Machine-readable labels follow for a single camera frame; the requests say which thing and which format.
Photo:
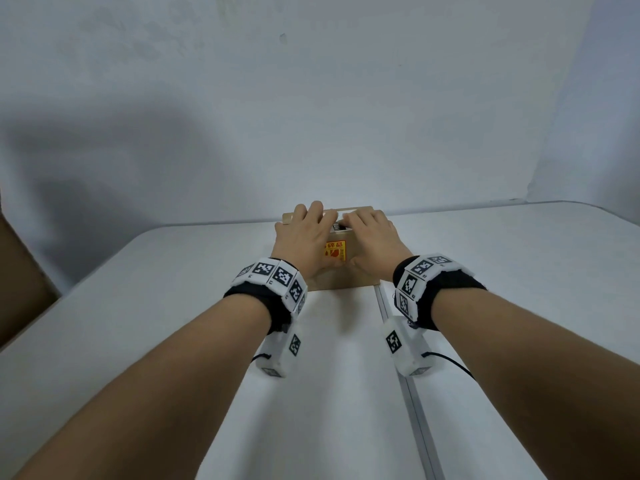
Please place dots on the person's right forearm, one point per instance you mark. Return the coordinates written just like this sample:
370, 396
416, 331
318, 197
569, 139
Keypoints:
540, 384

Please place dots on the black wristband with marker tags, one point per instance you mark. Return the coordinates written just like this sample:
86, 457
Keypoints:
425, 274
280, 274

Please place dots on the brown cardboard box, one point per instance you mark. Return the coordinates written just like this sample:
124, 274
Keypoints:
340, 277

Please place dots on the person's left hand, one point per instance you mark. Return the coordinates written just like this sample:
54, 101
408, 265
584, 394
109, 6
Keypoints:
302, 239

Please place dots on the person's right hand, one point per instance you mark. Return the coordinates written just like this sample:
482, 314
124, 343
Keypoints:
377, 242

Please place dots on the person's left forearm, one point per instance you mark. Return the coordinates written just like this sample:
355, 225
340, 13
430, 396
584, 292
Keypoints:
150, 394

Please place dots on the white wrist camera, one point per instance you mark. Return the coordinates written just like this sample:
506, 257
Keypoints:
280, 354
407, 354

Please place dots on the yellow sticker with red print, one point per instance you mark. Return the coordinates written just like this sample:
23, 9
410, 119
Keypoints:
336, 250

